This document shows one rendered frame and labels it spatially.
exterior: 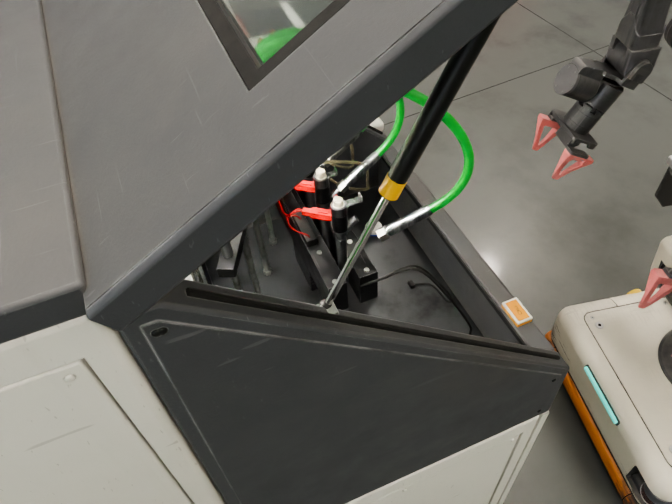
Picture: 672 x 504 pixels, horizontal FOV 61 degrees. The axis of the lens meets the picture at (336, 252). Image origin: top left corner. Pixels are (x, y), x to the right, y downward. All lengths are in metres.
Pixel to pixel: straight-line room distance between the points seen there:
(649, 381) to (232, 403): 1.46
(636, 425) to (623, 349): 0.24
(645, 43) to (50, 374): 1.04
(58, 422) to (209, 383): 0.13
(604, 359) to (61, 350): 1.62
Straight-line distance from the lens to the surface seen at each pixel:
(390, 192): 0.50
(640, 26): 1.17
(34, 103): 0.64
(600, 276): 2.46
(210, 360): 0.55
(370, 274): 1.06
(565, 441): 2.05
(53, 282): 0.45
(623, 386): 1.86
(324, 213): 0.99
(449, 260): 1.19
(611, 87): 1.22
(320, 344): 0.59
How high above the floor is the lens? 1.81
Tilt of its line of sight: 49 degrees down
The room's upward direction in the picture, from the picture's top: 5 degrees counter-clockwise
